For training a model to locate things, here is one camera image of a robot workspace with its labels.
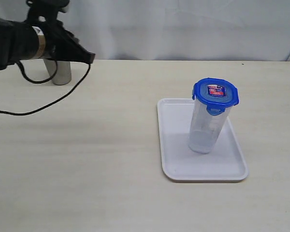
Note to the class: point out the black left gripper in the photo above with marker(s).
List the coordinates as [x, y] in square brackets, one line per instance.
[59, 44]

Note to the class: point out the blue plastic lid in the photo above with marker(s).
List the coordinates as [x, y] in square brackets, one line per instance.
[216, 94]

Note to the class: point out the tall clear plastic container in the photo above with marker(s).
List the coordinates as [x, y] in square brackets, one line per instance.
[206, 125]

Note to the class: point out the stainless steel tumbler cup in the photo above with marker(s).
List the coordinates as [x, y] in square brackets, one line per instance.
[64, 73]

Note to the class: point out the white rectangular plastic tray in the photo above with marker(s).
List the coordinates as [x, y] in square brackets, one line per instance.
[224, 164]

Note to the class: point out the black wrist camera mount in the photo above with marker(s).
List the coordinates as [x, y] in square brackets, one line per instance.
[48, 9]

